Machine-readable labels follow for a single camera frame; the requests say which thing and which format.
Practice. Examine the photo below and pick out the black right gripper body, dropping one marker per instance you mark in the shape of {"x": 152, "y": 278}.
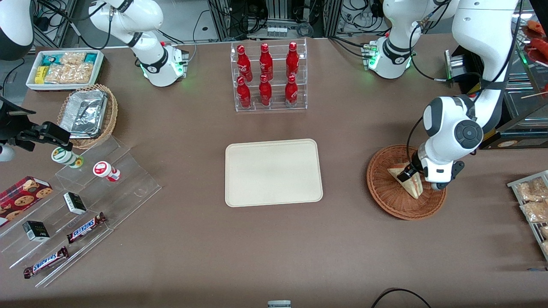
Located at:
{"x": 26, "y": 135}

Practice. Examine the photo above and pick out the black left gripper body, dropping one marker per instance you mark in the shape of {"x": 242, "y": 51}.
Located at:
{"x": 413, "y": 166}

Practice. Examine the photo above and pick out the triangular sandwich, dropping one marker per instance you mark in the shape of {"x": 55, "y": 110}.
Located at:
{"x": 412, "y": 188}

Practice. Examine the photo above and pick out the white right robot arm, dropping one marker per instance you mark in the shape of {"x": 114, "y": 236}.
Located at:
{"x": 150, "y": 21}

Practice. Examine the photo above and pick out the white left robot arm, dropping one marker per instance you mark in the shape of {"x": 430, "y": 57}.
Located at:
{"x": 445, "y": 124}

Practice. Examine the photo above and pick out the brown round wicker basket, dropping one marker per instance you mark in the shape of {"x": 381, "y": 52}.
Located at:
{"x": 385, "y": 192}

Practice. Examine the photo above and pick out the aluminium foil tray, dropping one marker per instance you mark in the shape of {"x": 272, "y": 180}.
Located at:
{"x": 83, "y": 113}

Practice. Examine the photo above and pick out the light tan wicker basket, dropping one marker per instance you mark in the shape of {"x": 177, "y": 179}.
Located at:
{"x": 112, "y": 115}

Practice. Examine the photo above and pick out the beige plastic tray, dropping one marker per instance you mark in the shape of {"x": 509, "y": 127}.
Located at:
{"x": 274, "y": 173}

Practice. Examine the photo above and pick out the yogurt bottle green label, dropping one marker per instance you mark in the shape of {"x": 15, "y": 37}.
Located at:
{"x": 66, "y": 157}

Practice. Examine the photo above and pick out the white rectangular snack bin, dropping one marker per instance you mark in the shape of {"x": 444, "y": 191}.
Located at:
{"x": 30, "y": 83}

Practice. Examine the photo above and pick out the yellow snack packet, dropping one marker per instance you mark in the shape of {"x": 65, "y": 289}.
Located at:
{"x": 40, "y": 75}

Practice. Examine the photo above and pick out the red chocolate chip cookie box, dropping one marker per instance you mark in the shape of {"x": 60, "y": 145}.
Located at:
{"x": 21, "y": 199}

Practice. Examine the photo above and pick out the large clear nut bag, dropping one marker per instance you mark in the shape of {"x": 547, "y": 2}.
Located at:
{"x": 70, "y": 73}

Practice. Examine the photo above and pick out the yogurt bottle red label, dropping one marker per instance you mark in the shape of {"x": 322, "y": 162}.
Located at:
{"x": 105, "y": 170}

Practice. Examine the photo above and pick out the teal snack packet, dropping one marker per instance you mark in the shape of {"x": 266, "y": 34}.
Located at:
{"x": 90, "y": 57}
{"x": 50, "y": 60}

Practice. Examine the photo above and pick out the small black box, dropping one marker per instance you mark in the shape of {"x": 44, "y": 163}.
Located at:
{"x": 36, "y": 231}
{"x": 75, "y": 203}

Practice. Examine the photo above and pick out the small clear nut bag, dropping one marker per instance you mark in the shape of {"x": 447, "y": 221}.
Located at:
{"x": 72, "y": 58}

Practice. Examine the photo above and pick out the clear acrylic stepped shelf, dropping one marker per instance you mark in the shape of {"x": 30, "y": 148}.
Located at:
{"x": 128, "y": 188}
{"x": 13, "y": 248}

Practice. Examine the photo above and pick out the Snickers chocolate bar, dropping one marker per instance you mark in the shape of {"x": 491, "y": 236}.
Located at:
{"x": 46, "y": 262}
{"x": 85, "y": 228}

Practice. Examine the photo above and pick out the clear bag fried snack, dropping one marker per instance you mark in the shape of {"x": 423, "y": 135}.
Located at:
{"x": 533, "y": 190}
{"x": 545, "y": 248}
{"x": 544, "y": 232}
{"x": 535, "y": 211}

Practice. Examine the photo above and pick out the red cola bottle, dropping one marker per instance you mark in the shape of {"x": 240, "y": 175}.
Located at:
{"x": 292, "y": 60}
{"x": 266, "y": 62}
{"x": 244, "y": 94}
{"x": 244, "y": 64}
{"x": 291, "y": 92}
{"x": 265, "y": 92}

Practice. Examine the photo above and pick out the clear acrylic bottle rack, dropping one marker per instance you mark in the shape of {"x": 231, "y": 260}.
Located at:
{"x": 278, "y": 107}

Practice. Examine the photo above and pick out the red sausage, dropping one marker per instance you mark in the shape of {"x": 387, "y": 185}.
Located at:
{"x": 537, "y": 47}

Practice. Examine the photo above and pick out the small grey device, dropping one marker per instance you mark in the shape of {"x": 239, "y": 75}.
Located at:
{"x": 279, "y": 304}

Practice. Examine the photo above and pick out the orange fried food piece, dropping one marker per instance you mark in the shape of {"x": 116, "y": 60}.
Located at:
{"x": 539, "y": 28}

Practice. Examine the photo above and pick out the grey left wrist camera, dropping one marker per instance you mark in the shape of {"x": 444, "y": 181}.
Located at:
{"x": 458, "y": 168}

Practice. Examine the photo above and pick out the aluminium frame equipment rack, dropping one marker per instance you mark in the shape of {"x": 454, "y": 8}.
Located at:
{"x": 329, "y": 17}

